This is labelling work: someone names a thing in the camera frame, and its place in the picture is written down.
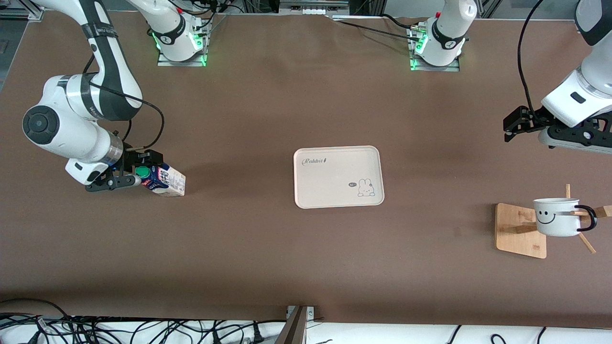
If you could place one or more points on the wooden mug stand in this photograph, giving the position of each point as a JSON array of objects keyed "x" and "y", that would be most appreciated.
[{"x": 519, "y": 239}]

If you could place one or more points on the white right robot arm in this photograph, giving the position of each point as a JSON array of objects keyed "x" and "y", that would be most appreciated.
[{"x": 67, "y": 129}]

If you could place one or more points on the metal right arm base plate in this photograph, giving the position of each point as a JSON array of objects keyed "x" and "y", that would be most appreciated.
[{"x": 165, "y": 61}]

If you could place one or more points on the metal frame bracket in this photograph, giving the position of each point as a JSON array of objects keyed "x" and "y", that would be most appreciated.
[{"x": 294, "y": 329}]

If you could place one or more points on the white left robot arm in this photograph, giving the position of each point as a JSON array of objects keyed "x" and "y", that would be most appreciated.
[{"x": 447, "y": 38}]

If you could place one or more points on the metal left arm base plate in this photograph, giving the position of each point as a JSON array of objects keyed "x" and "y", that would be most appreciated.
[{"x": 452, "y": 68}]

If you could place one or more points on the brown table cover sheet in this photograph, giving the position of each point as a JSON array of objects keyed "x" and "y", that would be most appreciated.
[{"x": 239, "y": 263}]

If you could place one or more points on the aluminium frame rail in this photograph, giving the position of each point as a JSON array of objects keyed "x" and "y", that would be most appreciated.
[{"x": 311, "y": 7}]

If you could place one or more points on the blue milk carton green cap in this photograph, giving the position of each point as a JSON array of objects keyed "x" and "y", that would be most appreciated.
[{"x": 169, "y": 184}]

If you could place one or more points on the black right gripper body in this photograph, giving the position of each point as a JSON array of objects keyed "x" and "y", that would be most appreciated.
[{"x": 130, "y": 158}]

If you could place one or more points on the grey metal frame corner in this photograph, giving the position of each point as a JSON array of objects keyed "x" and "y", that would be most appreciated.
[{"x": 19, "y": 14}]

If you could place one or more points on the beige rabbit print tray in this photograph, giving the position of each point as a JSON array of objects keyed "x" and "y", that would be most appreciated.
[{"x": 334, "y": 181}]

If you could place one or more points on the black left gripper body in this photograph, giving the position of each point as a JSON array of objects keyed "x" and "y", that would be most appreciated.
[{"x": 534, "y": 119}]

